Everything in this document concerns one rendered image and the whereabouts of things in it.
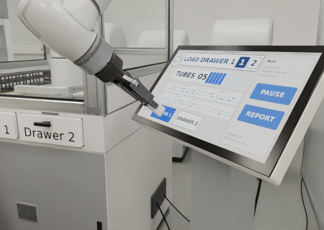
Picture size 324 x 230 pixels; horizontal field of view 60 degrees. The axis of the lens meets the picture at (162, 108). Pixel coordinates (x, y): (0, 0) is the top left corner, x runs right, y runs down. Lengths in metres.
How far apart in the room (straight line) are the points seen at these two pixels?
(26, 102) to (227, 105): 0.83
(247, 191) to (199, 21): 3.52
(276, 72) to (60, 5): 0.49
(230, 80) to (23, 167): 0.97
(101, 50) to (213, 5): 3.59
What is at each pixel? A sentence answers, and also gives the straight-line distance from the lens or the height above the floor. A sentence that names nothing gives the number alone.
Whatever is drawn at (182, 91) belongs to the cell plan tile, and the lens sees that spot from 0.83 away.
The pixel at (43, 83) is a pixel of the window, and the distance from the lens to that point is 1.20.
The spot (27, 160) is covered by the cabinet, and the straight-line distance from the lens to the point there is 1.34.
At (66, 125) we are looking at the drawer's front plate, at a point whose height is 0.90.
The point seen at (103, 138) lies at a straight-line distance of 1.08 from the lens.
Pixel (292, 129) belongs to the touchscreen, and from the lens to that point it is 0.59.
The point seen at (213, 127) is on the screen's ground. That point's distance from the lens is 0.68.
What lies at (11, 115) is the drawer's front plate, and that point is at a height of 0.92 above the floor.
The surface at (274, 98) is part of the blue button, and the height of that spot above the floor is 1.09.
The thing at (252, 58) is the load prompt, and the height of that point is 1.17.
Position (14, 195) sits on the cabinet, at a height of 0.54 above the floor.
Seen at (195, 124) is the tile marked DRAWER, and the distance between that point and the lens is 0.72.
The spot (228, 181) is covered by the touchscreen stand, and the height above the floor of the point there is 0.84.
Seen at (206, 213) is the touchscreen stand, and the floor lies 0.70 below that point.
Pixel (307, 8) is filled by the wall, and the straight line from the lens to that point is 4.17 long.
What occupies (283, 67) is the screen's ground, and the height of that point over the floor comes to 1.15.
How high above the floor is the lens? 1.20
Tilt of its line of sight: 13 degrees down
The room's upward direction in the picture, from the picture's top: straight up
